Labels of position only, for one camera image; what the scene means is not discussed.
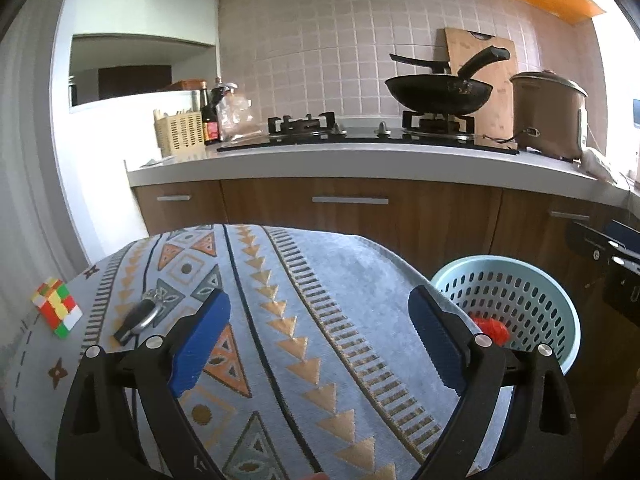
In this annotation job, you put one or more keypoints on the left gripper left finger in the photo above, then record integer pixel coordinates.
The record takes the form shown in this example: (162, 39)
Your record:
(193, 339)

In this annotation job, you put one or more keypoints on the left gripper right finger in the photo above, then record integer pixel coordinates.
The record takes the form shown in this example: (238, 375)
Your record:
(444, 335)

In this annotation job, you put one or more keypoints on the red plastic bag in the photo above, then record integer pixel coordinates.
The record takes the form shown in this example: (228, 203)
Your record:
(493, 328)

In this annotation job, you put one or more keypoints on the light blue perforated waste basket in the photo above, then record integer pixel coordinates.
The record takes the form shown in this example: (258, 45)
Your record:
(533, 306)

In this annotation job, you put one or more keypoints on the patterned blue grey tablecloth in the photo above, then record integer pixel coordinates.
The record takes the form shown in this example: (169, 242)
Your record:
(319, 366)

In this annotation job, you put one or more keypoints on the multicolour puzzle cube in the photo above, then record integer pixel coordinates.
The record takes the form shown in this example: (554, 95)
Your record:
(57, 306)

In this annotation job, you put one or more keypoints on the brown rice cooker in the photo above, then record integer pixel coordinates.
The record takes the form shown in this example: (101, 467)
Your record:
(549, 114)

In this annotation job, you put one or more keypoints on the black gas stove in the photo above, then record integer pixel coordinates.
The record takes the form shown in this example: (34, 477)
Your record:
(414, 129)

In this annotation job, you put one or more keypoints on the cream woven basket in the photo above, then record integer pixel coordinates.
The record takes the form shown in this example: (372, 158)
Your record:
(178, 134)

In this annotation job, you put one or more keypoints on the dark soy sauce bottle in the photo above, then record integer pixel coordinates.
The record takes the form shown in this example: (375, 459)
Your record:
(209, 119)

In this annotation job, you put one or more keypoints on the black wok pan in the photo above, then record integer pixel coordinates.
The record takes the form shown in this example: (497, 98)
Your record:
(440, 93)

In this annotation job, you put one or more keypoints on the clear plastic bag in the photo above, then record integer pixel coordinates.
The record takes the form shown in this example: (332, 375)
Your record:
(236, 118)

